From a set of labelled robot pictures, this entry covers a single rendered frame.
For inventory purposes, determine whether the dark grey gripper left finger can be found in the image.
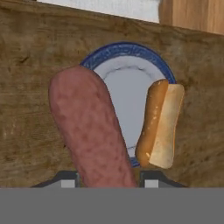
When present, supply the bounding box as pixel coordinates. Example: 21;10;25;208
31;170;81;189

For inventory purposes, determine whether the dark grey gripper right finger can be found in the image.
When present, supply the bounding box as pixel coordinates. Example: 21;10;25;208
138;170;186;189

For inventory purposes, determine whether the reddish brown sausage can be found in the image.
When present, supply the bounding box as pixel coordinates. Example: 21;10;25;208
48;65;138;189

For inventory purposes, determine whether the golden brown hot dog bun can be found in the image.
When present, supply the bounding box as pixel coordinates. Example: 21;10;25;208
135;79;186;170

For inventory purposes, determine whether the white plate with blue rim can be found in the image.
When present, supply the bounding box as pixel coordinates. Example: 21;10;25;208
80;41;177;168

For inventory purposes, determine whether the light wooden cabinet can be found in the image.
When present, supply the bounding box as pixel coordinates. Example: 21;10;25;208
158;0;224;36

